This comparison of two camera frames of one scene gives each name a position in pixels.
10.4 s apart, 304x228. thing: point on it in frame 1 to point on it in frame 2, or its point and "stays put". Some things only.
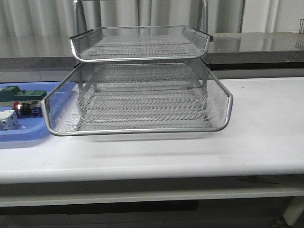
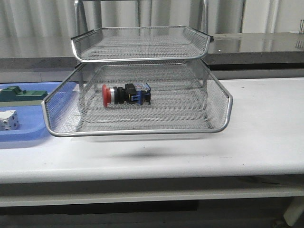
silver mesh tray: [134, 42] stays put
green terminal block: [14, 93] stays put
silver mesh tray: [117, 96] stays put
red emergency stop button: [33, 109] to [139, 93]
